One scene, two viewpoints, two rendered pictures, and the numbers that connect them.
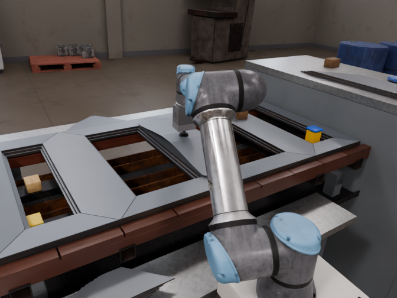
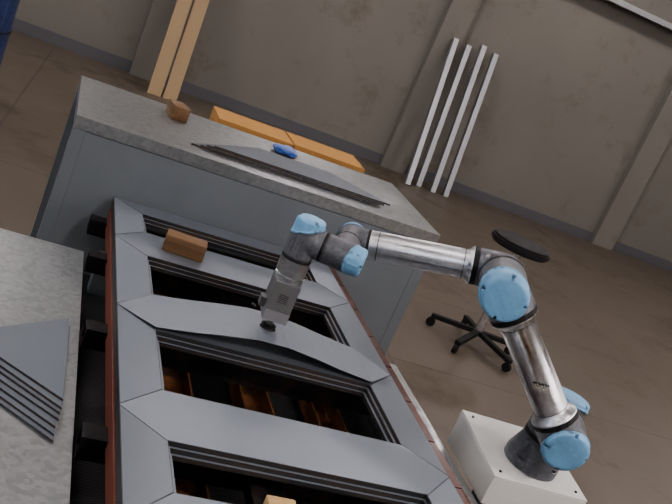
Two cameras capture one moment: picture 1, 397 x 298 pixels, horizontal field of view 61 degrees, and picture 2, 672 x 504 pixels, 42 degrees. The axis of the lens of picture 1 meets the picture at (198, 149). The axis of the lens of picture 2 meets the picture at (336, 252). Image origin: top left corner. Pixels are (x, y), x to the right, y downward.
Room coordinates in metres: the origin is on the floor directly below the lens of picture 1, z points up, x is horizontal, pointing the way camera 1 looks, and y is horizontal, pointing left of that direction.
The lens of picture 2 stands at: (0.81, 2.04, 1.72)
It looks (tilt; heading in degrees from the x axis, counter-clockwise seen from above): 16 degrees down; 283
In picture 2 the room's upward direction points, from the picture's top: 23 degrees clockwise
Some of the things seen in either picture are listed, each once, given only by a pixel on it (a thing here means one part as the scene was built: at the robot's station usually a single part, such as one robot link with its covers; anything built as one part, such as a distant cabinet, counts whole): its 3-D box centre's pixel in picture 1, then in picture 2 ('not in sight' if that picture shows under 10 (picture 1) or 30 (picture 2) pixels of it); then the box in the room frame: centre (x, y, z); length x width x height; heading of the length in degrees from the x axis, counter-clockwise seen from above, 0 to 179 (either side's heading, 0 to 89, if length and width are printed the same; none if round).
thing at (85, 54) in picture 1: (64, 57); not in sight; (6.31, 2.58, 0.17); 1.20 x 0.84 x 0.34; 122
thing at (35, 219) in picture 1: (33, 224); not in sight; (0.83, 0.50, 0.79); 0.06 x 0.05 x 0.04; 35
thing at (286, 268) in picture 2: (185, 97); (292, 266); (1.37, 0.07, 1.06); 0.08 x 0.08 x 0.05
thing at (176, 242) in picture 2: (237, 111); (185, 245); (1.77, -0.20, 0.87); 0.12 x 0.06 x 0.05; 26
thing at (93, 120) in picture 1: (90, 126); (16, 364); (1.69, 0.59, 0.77); 0.45 x 0.20 x 0.04; 125
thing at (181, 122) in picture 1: (184, 114); (276, 293); (1.38, 0.07, 0.98); 0.10 x 0.09 x 0.16; 28
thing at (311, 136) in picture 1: (310, 148); not in sight; (1.54, -0.56, 0.78); 0.05 x 0.05 x 0.19; 35
